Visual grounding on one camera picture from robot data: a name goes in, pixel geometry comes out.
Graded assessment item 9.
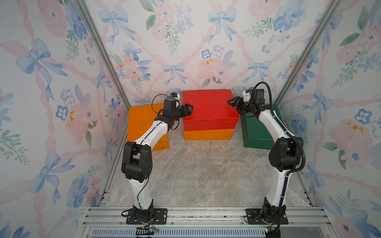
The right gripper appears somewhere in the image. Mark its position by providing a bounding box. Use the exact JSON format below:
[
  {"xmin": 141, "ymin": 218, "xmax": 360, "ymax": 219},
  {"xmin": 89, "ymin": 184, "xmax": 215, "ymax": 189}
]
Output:
[{"xmin": 227, "ymin": 96, "xmax": 254, "ymax": 115}]

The red shoebox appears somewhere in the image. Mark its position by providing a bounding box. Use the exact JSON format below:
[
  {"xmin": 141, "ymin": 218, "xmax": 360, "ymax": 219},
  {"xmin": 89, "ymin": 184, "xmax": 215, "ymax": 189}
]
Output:
[{"xmin": 182, "ymin": 89, "xmax": 240, "ymax": 131}]

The orange shoebox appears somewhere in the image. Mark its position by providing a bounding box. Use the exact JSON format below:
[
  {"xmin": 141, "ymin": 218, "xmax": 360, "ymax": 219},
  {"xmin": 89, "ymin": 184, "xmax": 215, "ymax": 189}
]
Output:
[
  {"xmin": 183, "ymin": 129, "xmax": 234, "ymax": 140},
  {"xmin": 126, "ymin": 104, "xmax": 164, "ymax": 141}
]

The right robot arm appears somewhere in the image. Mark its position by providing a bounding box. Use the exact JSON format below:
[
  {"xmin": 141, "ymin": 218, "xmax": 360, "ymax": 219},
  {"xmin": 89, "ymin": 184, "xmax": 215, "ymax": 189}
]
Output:
[{"xmin": 227, "ymin": 89, "xmax": 306, "ymax": 225}]

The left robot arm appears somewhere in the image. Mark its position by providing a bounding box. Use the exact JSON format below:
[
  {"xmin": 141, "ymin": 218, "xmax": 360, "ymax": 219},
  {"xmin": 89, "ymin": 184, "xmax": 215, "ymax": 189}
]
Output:
[{"xmin": 121, "ymin": 96, "xmax": 193, "ymax": 225}]

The green shoebox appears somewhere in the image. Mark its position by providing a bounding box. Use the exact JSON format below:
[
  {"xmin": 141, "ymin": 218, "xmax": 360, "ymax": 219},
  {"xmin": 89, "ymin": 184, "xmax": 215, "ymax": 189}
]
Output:
[{"xmin": 240, "ymin": 113, "xmax": 275, "ymax": 150}]

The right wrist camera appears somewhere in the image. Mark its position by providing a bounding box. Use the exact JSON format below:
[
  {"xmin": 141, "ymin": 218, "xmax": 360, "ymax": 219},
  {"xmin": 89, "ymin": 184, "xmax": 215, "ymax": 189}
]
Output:
[{"xmin": 242, "ymin": 89, "xmax": 254, "ymax": 103}]

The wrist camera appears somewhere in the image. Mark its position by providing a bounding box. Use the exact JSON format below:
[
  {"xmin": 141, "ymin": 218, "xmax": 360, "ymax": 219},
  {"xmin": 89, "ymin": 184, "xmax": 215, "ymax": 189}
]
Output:
[
  {"xmin": 170, "ymin": 92, "xmax": 181, "ymax": 102},
  {"xmin": 242, "ymin": 89, "xmax": 254, "ymax": 103}
]

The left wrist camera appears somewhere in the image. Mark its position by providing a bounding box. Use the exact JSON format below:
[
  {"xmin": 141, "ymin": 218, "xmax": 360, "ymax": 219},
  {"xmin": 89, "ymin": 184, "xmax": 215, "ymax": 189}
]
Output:
[{"xmin": 170, "ymin": 92, "xmax": 181, "ymax": 102}]

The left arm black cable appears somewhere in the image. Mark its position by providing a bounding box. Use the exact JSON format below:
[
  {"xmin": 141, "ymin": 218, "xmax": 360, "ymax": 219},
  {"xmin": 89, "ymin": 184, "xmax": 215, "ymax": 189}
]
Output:
[{"xmin": 120, "ymin": 94, "xmax": 179, "ymax": 217}]

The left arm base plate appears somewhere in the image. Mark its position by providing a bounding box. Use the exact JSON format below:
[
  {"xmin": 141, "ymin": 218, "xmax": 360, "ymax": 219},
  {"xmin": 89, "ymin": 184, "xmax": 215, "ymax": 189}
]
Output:
[{"xmin": 126, "ymin": 207, "xmax": 168, "ymax": 225}]

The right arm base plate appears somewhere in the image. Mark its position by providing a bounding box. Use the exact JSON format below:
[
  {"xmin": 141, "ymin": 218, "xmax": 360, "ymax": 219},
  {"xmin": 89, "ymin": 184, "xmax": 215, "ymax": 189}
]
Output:
[{"xmin": 245, "ymin": 208, "xmax": 279, "ymax": 226}]

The right corner aluminium post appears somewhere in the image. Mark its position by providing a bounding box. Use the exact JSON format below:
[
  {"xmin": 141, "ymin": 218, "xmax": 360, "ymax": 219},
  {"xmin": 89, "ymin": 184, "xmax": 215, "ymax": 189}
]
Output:
[{"xmin": 274, "ymin": 0, "xmax": 341, "ymax": 105}]

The corner aluminium post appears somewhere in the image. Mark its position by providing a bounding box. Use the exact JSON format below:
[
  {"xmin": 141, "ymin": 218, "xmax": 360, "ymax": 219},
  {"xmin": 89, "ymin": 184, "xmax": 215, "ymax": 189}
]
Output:
[
  {"xmin": 73, "ymin": 0, "xmax": 131, "ymax": 110},
  {"xmin": 274, "ymin": 0, "xmax": 341, "ymax": 105}
]

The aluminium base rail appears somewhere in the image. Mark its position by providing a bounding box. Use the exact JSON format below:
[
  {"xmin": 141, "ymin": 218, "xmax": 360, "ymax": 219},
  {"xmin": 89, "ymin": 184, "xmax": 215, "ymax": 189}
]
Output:
[{"xmin": 77, "ymin": 207, "xmax": 338, "ymax": 238}]

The left corner aluminium post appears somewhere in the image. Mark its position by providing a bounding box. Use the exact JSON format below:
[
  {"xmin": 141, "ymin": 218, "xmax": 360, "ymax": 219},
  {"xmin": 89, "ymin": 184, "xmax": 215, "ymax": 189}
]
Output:
[{"xmin": 73, "ymin": 0, "xmax": 131, "ymax": 110}]

